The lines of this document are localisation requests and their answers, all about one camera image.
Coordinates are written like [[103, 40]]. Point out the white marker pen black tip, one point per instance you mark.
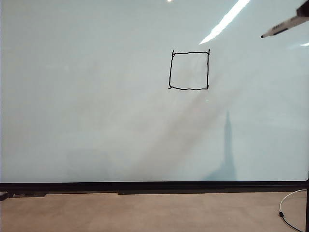
[[282, 26]]

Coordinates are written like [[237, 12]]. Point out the white glass whiteboard black frame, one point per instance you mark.
[[72, 96]]

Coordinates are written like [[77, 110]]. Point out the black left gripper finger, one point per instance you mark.
[[304, 9]]

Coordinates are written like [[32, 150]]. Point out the black whiteboard stand leg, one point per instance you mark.
[[307, 212]]

